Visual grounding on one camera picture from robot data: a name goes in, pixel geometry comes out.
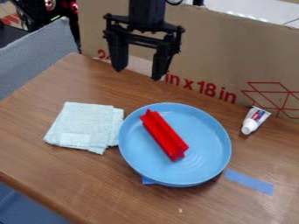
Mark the white toothpaste tube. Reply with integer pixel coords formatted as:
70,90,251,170
240,106,271,135

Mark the light blue folded cloth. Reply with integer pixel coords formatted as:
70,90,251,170
43,101,124,155

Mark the black computer with lights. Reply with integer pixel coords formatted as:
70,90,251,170
9,0,80,48

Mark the cardboard box wall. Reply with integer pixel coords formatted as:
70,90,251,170
76,0,299,121

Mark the blue plate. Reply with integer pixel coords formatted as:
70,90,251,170
118,102,231,187

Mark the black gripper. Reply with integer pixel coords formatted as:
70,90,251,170
104,0,184,81

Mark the blue tape under plate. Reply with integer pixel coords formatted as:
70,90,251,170
142,176,158,185

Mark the blue tape strip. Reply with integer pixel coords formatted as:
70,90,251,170
224,169,275,195

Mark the red plastic block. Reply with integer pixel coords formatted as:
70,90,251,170
140,109,190,162

